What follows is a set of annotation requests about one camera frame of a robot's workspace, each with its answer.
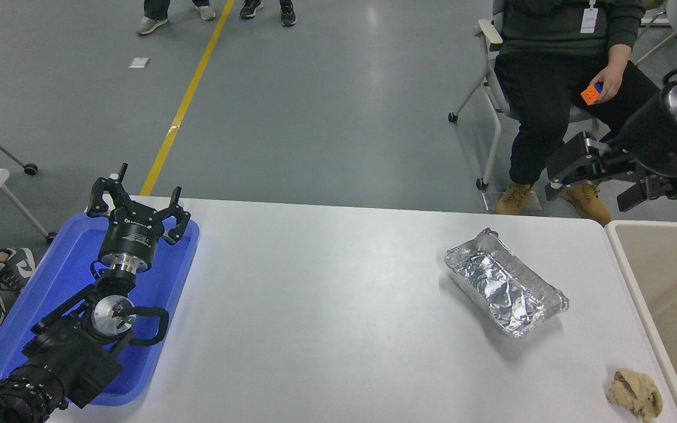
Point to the white name badge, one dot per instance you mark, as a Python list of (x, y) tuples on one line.
[(589, 19)]

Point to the white wheeled chair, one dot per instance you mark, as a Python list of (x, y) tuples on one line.
[(489, 32)]

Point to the white metal chair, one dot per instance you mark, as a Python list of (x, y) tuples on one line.
[(662, 38)]

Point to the crumpled tan paper ball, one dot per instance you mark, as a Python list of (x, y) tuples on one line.
[(635, 395)]

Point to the foil tray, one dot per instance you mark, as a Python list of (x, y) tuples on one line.
[(500, 285)]

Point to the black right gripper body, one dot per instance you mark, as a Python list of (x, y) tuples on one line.
[(662, 147)]

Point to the person's left hand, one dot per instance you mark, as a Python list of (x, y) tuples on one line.
[(612, 82)]

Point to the colourful puzzle cube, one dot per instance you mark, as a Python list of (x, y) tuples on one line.
[(591, 94)]

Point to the white paper scrap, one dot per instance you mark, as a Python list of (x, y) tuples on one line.
[(138, 62)]

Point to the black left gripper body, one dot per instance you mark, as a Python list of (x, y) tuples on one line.
[(130, 238)]

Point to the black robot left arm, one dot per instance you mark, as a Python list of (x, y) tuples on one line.
[(74, 352)]

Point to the blue plastic tray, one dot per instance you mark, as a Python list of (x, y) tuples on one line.
[(56, 276)]

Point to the grey wheeled stand leg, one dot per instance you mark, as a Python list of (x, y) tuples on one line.
[(31, 169)]

